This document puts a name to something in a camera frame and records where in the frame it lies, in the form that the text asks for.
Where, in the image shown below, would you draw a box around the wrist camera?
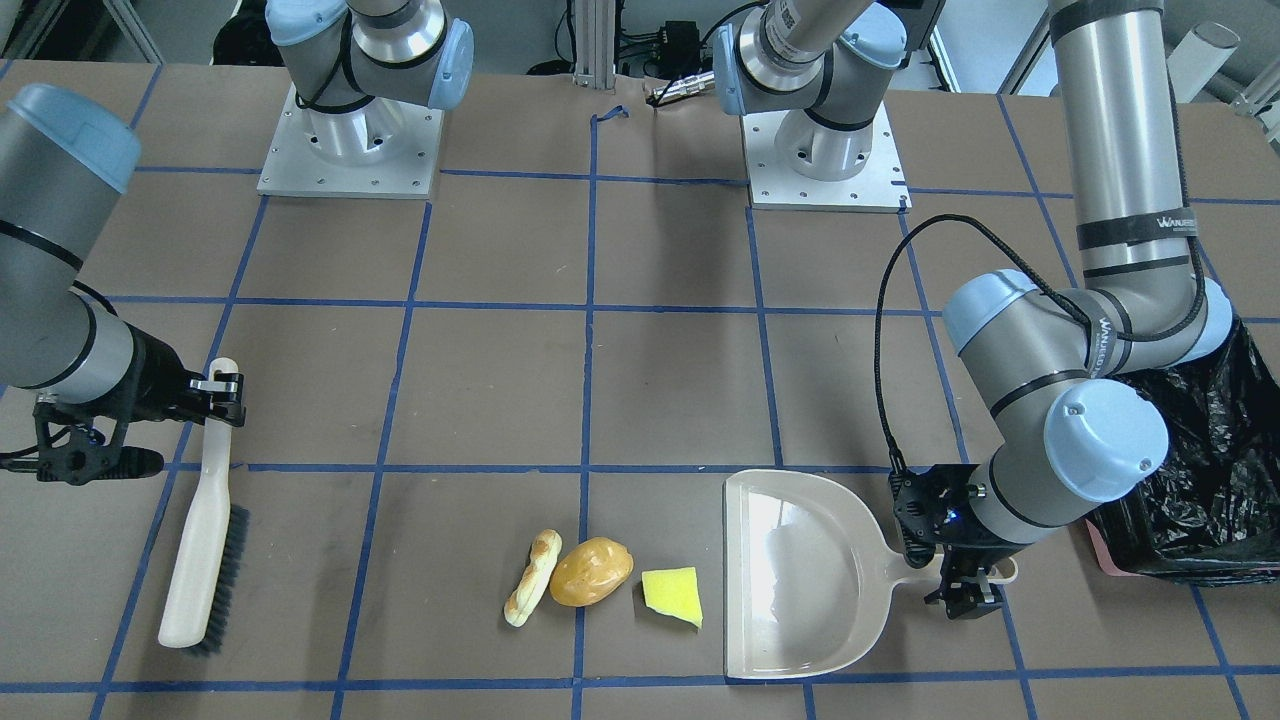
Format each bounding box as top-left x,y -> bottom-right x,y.
1,395 -> 165,486
888,464 -> 979,568

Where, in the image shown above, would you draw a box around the yellow green sponge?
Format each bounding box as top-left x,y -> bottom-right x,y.
641,568 -> 704,628

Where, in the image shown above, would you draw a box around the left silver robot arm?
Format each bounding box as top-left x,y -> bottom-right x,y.
709,1 -> 1233,619

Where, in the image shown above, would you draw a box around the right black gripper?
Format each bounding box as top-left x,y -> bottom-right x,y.
115,325 -> 246,428

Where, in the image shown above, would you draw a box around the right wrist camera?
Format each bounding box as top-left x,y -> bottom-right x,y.
1,395 -> 165,486

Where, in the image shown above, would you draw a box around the beige plastic dustpan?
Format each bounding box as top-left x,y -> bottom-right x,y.
724,469 -> 1009,680

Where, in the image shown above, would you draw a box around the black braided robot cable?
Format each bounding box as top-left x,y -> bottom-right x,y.
876,215 -> 1213,477

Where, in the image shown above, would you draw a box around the twisted bread roll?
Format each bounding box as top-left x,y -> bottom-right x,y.
503,529 -> 563,628

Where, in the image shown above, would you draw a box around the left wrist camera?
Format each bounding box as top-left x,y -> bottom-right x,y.
888,464 -> 979,568

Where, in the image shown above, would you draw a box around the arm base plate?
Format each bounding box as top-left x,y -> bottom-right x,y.
257,90 -> 445,200
741,105 -> 913,213

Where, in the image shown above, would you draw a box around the black bag lined bin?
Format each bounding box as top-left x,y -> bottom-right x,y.
1089,322 -> 1279,587

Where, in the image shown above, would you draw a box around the brown potato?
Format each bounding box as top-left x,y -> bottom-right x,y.
548,537 -> 634,607

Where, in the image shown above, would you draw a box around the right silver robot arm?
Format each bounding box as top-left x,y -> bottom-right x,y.
3,1 -> 475,427

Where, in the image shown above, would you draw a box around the beige hand brush black bristles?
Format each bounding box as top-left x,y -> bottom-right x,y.
157,357 -> 250,656

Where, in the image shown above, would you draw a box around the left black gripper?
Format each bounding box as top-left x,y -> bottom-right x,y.
924,543 -> 1021,620

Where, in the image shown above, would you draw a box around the aluminium frame post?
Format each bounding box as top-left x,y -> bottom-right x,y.
570,0 -> 618,92

